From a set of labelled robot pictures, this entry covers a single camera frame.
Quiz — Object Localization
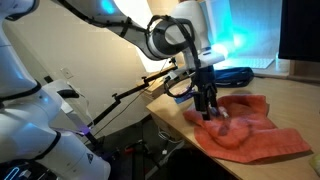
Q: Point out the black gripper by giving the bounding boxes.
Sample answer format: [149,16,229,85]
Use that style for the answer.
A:
[194,64,220,121]

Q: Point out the pink orange towel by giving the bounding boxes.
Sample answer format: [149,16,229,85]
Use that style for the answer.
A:
[182,94,312,164]

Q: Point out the black zipper pouch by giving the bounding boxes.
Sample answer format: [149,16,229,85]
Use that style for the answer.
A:
[213,66,255,89]

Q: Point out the wooden box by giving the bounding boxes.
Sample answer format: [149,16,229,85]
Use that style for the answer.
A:
[139,64,188,103]

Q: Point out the black flat screen monitor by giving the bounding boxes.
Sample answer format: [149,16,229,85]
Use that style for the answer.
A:
[278,0,320,63]

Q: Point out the white floor cable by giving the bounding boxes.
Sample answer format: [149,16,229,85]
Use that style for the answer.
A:
[157,128,185,145]

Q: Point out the black articulated camera stand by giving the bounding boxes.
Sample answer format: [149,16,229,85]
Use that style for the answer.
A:
[87,57,181,129]

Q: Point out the red handled tool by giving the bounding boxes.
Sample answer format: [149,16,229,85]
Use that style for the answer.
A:
[124,142,145,155]

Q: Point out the white wall socket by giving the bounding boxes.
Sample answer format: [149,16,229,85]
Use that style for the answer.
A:
[60,67,74,80]

